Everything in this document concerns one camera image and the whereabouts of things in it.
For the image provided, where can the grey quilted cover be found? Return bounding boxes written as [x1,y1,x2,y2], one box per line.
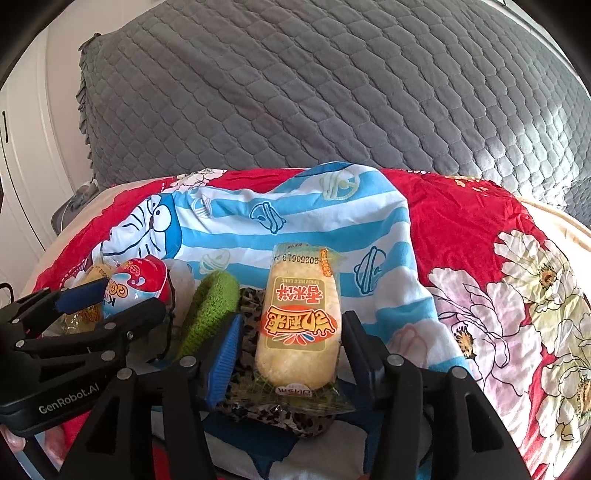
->
[76,0,591,219]

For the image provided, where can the sheer beige scrunchie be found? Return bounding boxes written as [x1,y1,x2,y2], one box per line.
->
[156,258,195,366]

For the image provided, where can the blue striped cartoon cloth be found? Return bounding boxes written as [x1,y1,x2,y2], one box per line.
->
[89,161,472,480]

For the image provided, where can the rice cracker packet orange label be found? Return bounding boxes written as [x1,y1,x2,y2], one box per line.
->
[230,242,356,414]

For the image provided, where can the leopard print scrunchie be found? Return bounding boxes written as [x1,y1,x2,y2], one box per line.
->
[216,285,338,437]

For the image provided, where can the person's left hand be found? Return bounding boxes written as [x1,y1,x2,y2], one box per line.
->
[0,422,68,463]

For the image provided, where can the white wardrobe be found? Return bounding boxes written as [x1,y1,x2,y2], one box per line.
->
[0,46,94,265]

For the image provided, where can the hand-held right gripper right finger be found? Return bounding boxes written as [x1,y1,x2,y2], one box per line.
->
[340,309,532,480]

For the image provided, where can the egg-shaped candy packet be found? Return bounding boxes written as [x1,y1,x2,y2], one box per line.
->
[99,256,170,319]

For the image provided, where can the green knitted scrunchie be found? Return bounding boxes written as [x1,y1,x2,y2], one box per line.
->
[175,270,241,363]

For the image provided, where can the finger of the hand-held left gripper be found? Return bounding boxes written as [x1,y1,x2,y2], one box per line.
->
[22,300,167,366]
[0,276,110,341]

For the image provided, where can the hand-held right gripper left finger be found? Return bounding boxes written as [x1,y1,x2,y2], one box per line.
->
[58,313,246,480]

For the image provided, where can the rice cracker packet plain print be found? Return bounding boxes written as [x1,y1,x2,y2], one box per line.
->
[59,263,116,336]

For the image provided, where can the red floral blanket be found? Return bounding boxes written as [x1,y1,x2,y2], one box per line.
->
[34,168,591,480]

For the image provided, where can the grey padded item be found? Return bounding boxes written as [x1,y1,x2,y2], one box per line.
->
[50,182,99,232]

